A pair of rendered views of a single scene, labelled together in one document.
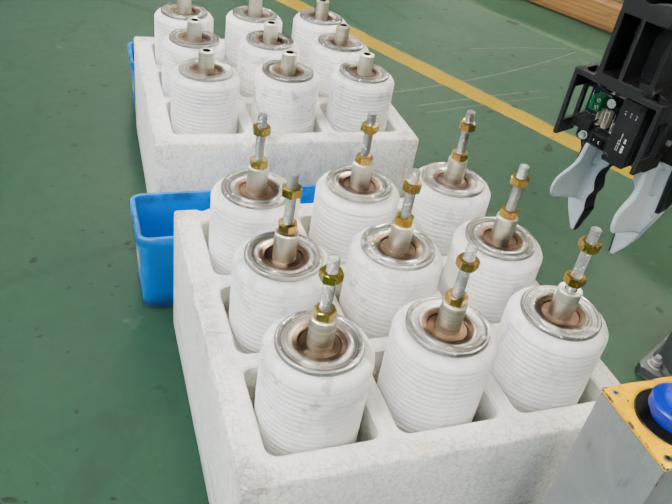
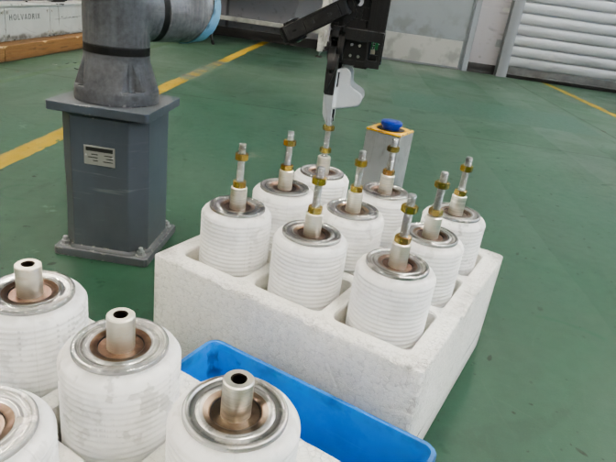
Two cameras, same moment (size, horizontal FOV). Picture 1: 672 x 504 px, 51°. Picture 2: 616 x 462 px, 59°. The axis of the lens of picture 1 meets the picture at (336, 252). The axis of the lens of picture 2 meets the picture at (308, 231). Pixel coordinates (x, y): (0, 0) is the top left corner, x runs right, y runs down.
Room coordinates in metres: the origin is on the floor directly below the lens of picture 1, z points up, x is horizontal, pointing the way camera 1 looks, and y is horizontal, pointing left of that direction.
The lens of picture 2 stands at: (1.09, 0.48, 0.53)
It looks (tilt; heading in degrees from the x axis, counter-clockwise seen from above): 23 degrees down; 231
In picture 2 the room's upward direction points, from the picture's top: 8 degrees clockwise
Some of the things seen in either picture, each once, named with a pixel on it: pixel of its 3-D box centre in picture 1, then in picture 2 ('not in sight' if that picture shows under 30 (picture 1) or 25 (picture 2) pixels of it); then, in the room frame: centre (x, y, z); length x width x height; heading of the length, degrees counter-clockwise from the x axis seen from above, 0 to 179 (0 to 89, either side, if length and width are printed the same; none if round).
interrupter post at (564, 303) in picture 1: (564, 302); (323, 165); (0.52, -0.22, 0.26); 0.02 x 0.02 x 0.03
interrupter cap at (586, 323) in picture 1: (560, 312); (322, 172); (0.52, -0.22, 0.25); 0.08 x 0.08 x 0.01
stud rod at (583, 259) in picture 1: (581, 263); (326, 139); (0.52, -0.22, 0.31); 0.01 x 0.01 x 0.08
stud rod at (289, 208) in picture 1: (289, 209); (438, 199); (0.54, 0.05, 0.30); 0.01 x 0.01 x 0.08
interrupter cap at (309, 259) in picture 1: (283, 256); (430, 235); (0.54, 0.05, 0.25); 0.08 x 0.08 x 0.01
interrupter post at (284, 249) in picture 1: (285, 245); (432, 226); (0.54, 0.05, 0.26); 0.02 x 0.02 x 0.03
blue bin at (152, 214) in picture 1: (244, 244); (284, 455); (0.80, 0.13, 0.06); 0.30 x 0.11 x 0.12; 114
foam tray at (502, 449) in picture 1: (370, 361); (335, 305); (0.58, -0.06, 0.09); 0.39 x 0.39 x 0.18; 24
